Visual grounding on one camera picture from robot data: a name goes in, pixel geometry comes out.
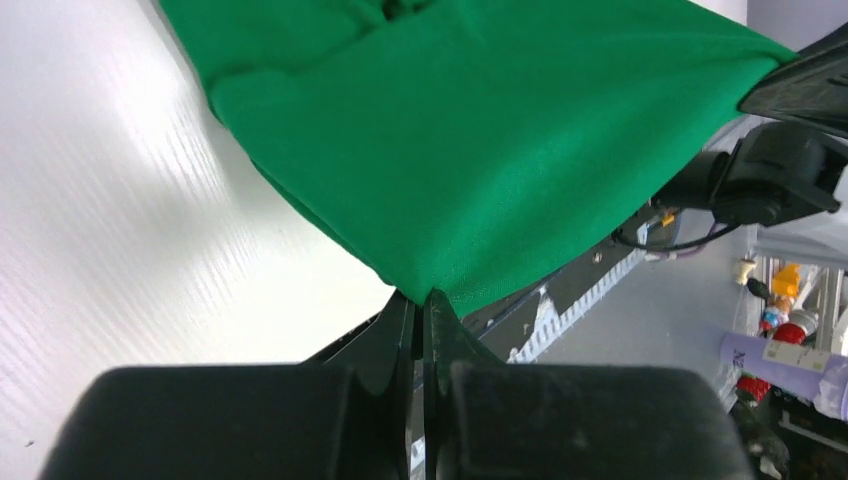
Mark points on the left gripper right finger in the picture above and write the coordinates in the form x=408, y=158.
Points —
x=488, y=419

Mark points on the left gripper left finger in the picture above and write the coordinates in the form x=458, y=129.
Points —
x=341, y=414

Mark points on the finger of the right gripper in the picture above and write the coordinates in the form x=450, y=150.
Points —
x=811, y=90

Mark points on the green t shirt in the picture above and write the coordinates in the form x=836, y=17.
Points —
x=469, y=146

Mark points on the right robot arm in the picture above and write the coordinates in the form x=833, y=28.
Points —
x=787, y=168

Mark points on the small colourful figurine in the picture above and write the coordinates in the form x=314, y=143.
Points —
x=784, y=290

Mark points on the purple cylindrical bottle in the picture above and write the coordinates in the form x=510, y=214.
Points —
x=815, y=375

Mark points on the slotted cable duct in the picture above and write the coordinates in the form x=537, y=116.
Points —
x=552, y=322

